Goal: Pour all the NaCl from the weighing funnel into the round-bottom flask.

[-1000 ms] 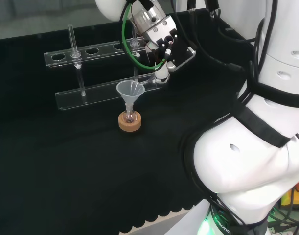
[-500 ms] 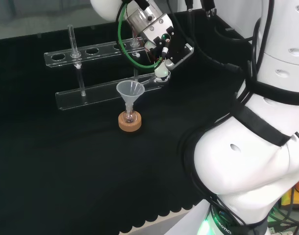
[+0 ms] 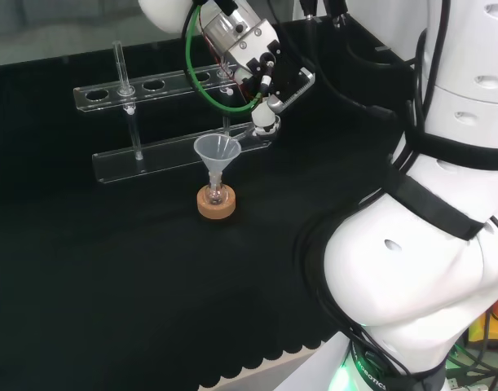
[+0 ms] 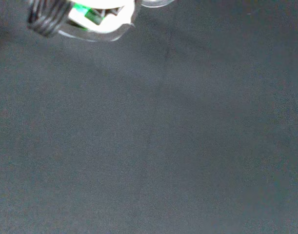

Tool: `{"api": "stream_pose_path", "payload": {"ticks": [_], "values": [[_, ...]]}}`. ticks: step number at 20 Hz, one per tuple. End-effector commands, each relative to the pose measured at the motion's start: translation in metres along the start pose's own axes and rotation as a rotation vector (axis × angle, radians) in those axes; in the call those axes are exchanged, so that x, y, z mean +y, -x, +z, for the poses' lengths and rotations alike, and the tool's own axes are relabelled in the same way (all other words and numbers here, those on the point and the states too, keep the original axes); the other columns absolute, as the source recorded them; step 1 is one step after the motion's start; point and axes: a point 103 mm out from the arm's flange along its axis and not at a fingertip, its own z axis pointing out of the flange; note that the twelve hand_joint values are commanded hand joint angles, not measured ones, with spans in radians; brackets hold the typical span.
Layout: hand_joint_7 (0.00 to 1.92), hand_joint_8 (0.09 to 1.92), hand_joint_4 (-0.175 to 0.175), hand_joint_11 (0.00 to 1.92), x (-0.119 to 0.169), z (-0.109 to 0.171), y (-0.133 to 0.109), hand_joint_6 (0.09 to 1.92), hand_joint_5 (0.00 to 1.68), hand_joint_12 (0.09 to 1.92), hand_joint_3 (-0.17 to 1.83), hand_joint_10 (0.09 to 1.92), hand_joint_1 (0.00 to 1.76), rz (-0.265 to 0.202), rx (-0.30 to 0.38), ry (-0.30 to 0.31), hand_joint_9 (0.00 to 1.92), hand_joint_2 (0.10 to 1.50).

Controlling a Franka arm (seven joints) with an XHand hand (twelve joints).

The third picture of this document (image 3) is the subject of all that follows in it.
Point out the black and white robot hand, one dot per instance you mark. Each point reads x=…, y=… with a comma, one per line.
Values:
x=269, y=77

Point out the translucent plastic funnel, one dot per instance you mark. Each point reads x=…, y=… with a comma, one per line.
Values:
x=217, y=152

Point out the small glass round-bottom flask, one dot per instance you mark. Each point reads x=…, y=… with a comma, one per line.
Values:
x=216, y=197

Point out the clear acrylic funnel stand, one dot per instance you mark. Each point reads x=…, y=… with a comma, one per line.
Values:
x=122, y=163

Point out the grey tape piece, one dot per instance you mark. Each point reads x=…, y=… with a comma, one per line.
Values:
x=383, y=48

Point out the black bench cloth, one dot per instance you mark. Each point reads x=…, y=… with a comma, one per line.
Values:
x=110, y=264

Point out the yellow emergency stop button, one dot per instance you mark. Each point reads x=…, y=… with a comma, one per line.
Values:
x=493, y=326

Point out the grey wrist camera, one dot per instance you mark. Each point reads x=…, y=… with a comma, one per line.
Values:
x=299, y=85

